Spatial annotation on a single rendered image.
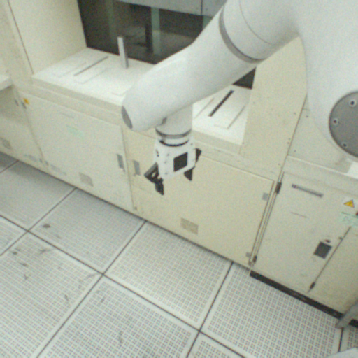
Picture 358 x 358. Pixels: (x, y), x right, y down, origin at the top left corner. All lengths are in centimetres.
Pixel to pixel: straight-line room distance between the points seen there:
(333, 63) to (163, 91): 31
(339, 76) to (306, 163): 93
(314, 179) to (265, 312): 82
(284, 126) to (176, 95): 65
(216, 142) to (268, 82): 34
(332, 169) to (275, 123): 25
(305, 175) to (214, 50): 83
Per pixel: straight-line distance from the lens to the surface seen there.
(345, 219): 132
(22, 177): 255
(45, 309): 185
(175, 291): 176
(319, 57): 30
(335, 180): 121
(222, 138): 124
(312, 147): 115
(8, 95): 211
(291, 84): 105
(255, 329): 173
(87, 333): 174
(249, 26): 40
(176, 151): 71
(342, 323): 180
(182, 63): 52
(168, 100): 52
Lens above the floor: 159
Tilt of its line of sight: 44 degrees down
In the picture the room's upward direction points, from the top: straight up
